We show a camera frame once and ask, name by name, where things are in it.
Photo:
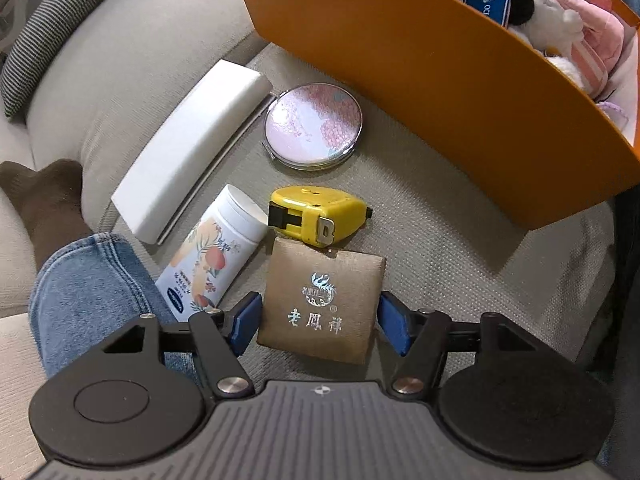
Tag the beige sofa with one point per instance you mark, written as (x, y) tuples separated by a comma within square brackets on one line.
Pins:
[(150, 35)]

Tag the plush toy with striped outfit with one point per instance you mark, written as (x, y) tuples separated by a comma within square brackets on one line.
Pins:
[(555, 20)]

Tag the person's brown sock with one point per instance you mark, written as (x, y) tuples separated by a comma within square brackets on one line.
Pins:
[(50, 205)]

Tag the grey striped cushion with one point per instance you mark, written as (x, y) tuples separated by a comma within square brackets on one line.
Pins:
[(50, 40)]

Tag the pink fabric pouch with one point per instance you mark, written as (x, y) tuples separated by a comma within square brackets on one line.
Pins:
[(605, 35)]

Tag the white glasses case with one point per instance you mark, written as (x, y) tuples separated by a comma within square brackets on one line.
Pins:
[(190, 140)]

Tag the white floral cream tube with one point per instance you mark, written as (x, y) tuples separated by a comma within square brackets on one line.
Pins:
[(215, 255)]

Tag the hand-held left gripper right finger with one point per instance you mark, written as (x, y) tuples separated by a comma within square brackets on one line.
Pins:
[(395, 322)]

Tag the blue card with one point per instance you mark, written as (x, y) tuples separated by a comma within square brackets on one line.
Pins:
[(487, 5)]

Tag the person's left jeans leg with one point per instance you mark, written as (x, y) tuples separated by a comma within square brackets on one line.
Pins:
[(90, 290)]

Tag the round pink compact mirror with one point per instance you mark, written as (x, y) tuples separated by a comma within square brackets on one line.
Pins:
[(310, 125)]

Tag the yellow tape measure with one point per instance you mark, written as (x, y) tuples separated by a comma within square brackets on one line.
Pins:
[(310, 210)]

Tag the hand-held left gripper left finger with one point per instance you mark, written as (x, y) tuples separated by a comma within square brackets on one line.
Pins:
[(247, 317)]

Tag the orange cardboard box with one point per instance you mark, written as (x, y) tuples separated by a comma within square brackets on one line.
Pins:
[(425, 60)]

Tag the tan square jewelry pouch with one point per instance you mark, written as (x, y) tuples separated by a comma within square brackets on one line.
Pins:
[(350, 280)]

